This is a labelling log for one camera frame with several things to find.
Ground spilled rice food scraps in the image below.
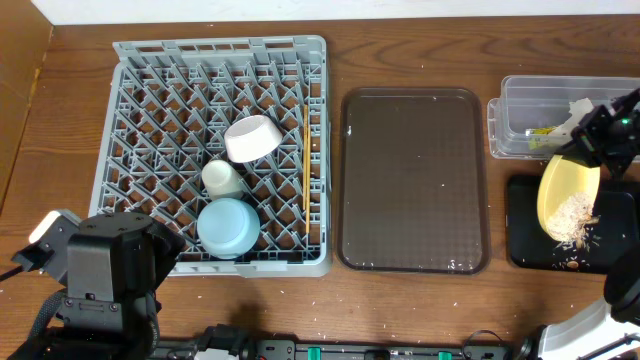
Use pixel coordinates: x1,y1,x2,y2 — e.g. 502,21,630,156
543,192,599,251

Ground light blue bowl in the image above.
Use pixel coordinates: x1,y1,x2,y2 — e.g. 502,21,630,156
196,198,261,260

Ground pink white bowl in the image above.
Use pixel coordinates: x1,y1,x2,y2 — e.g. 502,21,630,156
224,115,283,163

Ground yellow plate with scraps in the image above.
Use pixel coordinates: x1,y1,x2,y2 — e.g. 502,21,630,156
537,155,600,229

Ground clear plastic waste bin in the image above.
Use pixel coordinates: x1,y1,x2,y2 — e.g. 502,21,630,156
487,75,639,161

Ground white plastic cup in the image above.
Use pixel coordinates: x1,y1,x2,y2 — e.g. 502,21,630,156
201,160,244,200

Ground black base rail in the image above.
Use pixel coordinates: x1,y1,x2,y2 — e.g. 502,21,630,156
148,325,513,360

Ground dark brown serving tray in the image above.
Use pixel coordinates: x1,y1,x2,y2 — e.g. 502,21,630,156
337,87,490,276

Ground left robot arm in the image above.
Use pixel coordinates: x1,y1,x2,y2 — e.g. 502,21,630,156
2,211,186,359

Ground black tray bin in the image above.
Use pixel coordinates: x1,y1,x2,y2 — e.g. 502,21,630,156
506,175,639,274

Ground grey plastic dish rack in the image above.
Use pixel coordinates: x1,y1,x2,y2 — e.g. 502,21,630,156
89,35,332,278

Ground green yellow wrapper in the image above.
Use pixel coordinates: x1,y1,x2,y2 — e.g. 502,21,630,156
525,126,556,150

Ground white napkin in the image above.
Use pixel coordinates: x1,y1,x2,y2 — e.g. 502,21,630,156
547,98,594,146

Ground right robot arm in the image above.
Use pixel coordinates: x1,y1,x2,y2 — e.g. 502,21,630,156
512,89,639,359

